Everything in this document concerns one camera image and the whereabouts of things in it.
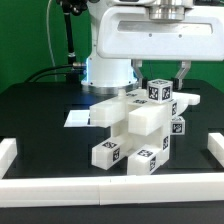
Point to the white chair back frame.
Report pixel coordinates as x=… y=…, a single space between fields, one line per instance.
x=143 y=116

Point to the white U-shaped fence wall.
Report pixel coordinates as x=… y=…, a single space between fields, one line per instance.
x=109 y=190

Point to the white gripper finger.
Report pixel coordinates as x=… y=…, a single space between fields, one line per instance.
x=179 y=77
x=136 y=65

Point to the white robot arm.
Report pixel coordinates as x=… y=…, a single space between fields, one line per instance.
x=106 y=75

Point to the white tagged base sheet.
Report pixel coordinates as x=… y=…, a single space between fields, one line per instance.
x=77 y=118

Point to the white tagged cube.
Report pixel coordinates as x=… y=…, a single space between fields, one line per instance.
x=159 y=90
x=178 y=125

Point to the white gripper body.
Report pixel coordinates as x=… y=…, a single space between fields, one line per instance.
x=130 y=33

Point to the white chair seat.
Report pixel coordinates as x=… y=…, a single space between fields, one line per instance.
x=160 y=138

